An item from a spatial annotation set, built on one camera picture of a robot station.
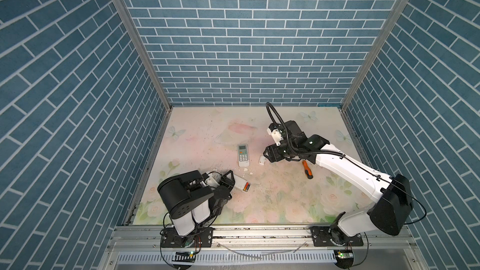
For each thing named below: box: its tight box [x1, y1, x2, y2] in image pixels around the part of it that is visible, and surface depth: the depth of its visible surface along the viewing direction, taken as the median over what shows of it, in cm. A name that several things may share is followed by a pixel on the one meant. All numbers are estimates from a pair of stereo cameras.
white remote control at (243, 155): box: [237, 143, 250, 168], surface depth 98 cm
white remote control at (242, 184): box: [233, 173, 252, 194], surface depth 88 cm
